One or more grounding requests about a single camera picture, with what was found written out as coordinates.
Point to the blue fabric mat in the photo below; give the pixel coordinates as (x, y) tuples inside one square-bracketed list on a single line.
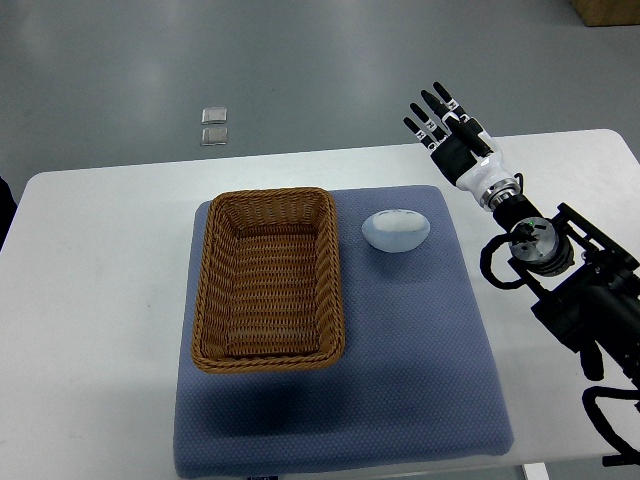
[(417, 381)]

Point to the upper metal floor plate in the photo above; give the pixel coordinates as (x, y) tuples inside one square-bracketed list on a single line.
[(214, 115)]

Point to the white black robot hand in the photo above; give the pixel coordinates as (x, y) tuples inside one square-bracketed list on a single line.
[(469, 159)]

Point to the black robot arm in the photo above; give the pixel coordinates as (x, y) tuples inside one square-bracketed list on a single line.
[(586, 284)]

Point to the cardboard box corner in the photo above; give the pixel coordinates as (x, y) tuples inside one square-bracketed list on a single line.
[(605, 13)]

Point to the brown wicker basket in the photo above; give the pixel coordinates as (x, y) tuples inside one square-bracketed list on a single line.
[(269, 295)]

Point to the metal floor plate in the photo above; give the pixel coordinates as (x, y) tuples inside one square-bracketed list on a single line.
[(214, 136), (214, 115)]

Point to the lower metal floor plate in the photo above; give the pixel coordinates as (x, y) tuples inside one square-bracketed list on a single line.
[(214, 136)]

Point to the light blue egg toy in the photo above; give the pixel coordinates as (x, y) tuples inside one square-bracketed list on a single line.
[(396, 230)]

